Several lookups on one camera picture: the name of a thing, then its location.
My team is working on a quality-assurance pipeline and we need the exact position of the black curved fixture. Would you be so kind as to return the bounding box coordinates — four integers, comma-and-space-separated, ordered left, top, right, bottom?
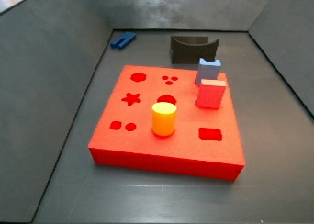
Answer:
171, 36, 220, 64

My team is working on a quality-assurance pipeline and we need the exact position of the light blue notched block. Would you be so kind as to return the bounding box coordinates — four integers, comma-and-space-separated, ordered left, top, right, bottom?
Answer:
195, 59, 221, 85

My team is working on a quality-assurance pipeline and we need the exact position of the dark blue forked object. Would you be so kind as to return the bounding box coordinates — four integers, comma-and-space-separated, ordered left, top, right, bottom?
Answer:
111, 32, 137, 50

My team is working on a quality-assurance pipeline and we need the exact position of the red rectangular block peg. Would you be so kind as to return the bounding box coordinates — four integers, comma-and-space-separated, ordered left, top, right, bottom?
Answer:
195, 79, 228, 109

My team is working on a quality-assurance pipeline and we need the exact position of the red shape-sorter base block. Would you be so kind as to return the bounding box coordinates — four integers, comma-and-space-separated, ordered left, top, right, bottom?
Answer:
89, 65, 246, 181

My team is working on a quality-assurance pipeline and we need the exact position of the yellow cylinder peg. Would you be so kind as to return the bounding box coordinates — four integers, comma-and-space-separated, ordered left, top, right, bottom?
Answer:
153, 102, 177, 137

